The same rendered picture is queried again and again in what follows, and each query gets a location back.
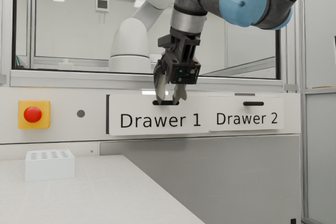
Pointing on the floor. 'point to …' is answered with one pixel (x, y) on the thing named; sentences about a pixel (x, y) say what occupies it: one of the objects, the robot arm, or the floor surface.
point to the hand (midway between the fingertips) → (167, 98)
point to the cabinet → (207, 172)
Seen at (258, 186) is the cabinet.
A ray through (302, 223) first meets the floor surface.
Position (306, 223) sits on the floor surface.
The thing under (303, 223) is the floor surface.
